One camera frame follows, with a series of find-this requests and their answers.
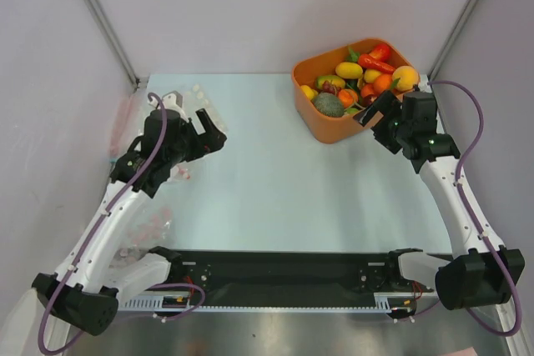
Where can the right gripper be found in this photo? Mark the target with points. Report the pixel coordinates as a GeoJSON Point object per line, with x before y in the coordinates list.
{"type": "Point", "coordinates": [384, 118]}

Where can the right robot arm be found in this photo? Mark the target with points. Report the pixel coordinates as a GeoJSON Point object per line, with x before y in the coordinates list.
{"type": "Point", "coordinates": [482, 271]}

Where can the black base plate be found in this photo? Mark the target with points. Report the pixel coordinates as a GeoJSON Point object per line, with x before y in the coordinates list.
{"type": "Point", "coordinates": [290, 279]}

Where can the yellow orange peach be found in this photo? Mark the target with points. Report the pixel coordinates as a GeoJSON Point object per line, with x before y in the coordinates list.
{"type": "Point", "coordinates": [405, 78]}

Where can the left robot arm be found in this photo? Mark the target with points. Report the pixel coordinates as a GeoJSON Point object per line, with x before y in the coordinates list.
{"type": "Point", "coordinates": [83, 291]}

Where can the red grape bunch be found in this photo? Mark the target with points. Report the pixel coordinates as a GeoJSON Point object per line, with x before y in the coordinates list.
{"type": "Point", "coordinates": [329, 87]}

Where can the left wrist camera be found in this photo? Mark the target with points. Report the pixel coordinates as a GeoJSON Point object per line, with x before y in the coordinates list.
{"type": "Point", "coordinates": [173, 100]}

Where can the green yellow mango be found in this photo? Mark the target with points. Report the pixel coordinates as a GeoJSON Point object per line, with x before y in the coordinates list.
{"type": "Point", "coordinates": [331, 79]}

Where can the pile of clear bags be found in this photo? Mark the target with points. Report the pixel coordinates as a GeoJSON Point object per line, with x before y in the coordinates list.
{"type": "Point", "coordinates": [146, 218]}

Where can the orange tangerine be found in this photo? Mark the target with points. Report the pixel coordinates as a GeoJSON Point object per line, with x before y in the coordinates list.
{"type": "Point", "coordinates": [382, 83]}

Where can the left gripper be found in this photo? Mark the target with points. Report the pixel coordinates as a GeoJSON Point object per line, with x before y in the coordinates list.
{"type": "Point", "coordinates": [209, 142]}

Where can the orange plastic bin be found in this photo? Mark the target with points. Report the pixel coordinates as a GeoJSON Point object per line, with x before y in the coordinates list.
{"type": "Point", "coordinates": [324, 128]}

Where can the green netted melon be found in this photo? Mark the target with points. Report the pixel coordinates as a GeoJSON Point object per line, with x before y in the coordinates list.
{"type": "Point", "coordinates": [329, 105]}

